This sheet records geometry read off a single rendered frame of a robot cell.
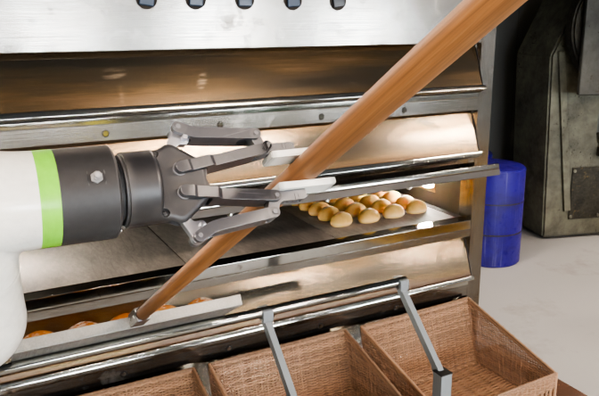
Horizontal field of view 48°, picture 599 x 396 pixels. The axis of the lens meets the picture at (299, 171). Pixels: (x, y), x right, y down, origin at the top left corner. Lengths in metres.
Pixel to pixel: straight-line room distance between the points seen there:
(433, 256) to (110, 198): 2.23
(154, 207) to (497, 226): 5.05
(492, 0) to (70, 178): 0.39
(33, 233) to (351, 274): 2.00
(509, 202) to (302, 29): 3.61
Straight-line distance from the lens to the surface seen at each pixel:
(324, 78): 2.30
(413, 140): 2.56
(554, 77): 6.27
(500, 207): 5.58
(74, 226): 0.64
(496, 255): 5.69
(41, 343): 1.67
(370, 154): 2.44
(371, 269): 2.60
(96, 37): 2.03
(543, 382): 2.65
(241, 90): 2.16
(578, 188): 6.60
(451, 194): 2.90
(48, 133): 2.03
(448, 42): 0.52
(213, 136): 0.72
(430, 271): 2.76
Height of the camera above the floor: 1.98
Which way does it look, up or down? 13 degrees down
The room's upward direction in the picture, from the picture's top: straight up
